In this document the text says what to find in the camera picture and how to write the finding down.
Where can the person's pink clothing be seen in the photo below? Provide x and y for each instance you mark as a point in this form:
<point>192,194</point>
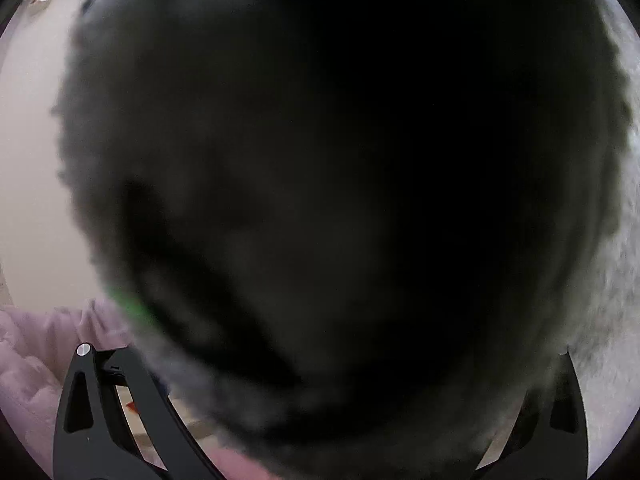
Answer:
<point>30,360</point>

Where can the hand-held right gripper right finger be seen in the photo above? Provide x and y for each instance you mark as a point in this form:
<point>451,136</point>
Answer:
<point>570,440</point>

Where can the grey white checkered cardigan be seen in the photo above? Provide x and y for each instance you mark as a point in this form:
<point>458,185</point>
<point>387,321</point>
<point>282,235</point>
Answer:
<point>350,185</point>

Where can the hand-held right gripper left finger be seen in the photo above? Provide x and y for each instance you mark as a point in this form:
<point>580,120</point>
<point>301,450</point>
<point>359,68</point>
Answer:
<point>142,390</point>

